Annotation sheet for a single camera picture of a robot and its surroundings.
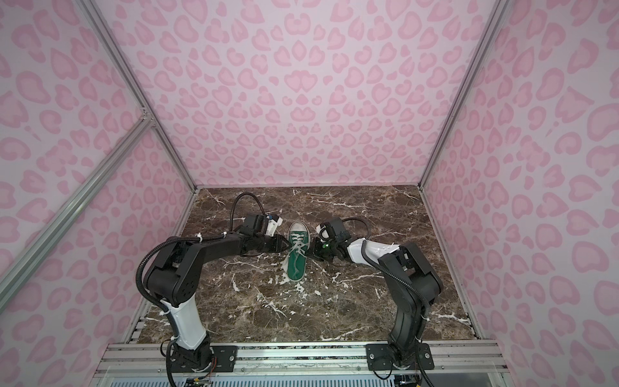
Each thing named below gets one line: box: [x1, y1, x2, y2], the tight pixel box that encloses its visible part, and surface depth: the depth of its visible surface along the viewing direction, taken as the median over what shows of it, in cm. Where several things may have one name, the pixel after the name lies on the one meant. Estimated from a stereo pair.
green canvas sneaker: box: [286, 221, 311, 283], surface depth 94 cm
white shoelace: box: [288, 233, 309, 258], surface depth 96 cm
